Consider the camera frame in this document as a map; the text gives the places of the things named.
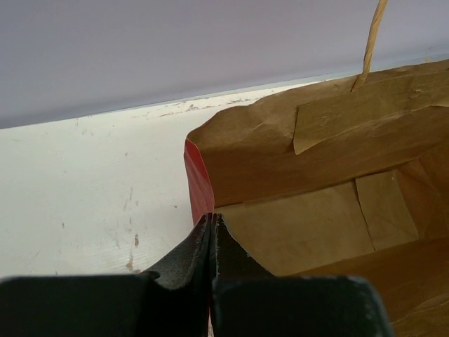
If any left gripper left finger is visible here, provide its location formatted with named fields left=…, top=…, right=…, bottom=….
left=1, top=213, right=213, bottom=336

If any red paper bag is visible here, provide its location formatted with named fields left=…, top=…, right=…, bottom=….
left=185, top=1, right=448, bottom=336

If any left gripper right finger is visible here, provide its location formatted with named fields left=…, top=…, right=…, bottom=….
left=211, top=213, right=394, bottom=336

